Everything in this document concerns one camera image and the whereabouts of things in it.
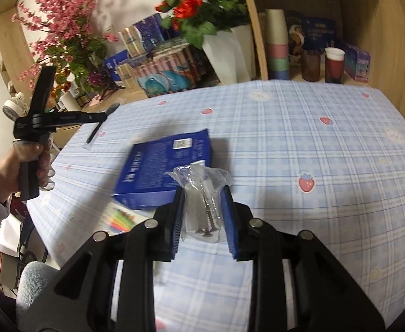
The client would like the blue cardboard box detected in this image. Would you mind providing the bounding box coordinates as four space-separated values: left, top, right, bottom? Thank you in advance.
112 129 213 211

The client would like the white planter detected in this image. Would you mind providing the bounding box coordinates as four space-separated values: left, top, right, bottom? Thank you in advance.
201 24 256 85

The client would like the red rose bouquet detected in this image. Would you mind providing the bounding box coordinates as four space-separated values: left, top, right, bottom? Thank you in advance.
155 0 249 50

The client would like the red cup with white lid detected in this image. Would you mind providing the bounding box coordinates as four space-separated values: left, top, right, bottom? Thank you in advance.
324 47 345 84

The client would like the person's left hand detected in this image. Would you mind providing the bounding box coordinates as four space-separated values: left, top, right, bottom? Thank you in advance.
0 142 56 204

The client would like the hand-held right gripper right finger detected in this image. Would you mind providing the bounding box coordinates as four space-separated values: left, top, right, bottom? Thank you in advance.
219 185 386 332

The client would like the cartoon printed box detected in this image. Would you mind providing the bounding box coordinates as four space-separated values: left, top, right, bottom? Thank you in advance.
285 10 307 66

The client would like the pink and teal printed box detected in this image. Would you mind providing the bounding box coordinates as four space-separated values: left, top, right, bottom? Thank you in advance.
130 41 220 98

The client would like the purple flower plant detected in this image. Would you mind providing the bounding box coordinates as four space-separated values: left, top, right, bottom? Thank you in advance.
86 69 125 95

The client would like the orange flower plant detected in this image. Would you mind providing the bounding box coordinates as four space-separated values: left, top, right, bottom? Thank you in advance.
52 72 72 95

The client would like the colourful striped packet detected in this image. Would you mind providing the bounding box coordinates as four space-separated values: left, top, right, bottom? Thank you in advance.
107 209 136 235

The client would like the stack of pastel paper cups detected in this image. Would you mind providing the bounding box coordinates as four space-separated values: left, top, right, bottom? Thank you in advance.
265 9 290 80

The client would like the purple box on shelf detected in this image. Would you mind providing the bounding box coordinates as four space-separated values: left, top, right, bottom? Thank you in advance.
342 41 371 84

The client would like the clear bag of screws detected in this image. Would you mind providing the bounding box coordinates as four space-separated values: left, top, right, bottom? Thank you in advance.
168 161 233 244

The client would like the brown transparent jar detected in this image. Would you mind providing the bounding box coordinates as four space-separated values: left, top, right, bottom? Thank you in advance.
301 50 321 82

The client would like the pink blossom plant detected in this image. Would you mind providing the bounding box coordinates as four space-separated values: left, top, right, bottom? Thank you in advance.
12 0 120 92

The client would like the wooden shelf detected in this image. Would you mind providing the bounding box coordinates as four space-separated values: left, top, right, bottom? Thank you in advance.
240 0 405 111

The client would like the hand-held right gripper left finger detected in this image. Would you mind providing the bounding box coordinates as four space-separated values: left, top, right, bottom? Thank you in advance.
14 185 186 332

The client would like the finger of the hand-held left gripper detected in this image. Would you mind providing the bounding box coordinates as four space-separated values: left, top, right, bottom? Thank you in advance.
86 121 103 145
84 102 121 124

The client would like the purple patterned pack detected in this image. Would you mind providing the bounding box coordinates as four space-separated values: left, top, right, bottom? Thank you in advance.
132 14 165 54

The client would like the grey fuzzy cloth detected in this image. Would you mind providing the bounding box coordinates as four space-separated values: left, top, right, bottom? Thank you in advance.
16 261 62 320

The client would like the dark blue box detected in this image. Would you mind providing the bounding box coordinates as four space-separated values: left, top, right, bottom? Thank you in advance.
304 17 337 51

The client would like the blue plaid strawberry tablecloth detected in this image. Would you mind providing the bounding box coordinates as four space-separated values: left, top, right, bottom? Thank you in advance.
26 79 405 332

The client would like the blue and white box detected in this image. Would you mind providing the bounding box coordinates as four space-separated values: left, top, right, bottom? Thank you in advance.
104 50 134 82

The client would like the white desk fan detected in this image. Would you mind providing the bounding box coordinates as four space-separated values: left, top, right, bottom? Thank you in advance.
2 92 27 120

